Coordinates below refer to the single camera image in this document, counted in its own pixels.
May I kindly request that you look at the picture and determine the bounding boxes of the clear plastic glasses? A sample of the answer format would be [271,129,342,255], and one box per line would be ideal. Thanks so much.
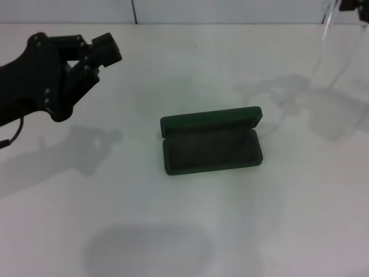
[312,0,366,89]

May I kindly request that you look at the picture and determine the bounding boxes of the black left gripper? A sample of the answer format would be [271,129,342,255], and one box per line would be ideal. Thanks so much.
[0,32,123,128]

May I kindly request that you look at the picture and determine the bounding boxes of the green glasses case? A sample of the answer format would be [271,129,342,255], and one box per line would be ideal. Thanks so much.
[160,106,264,177]

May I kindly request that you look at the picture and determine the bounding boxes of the left gripper cable with connectors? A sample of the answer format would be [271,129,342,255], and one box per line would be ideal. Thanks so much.
[0,117,26,149]

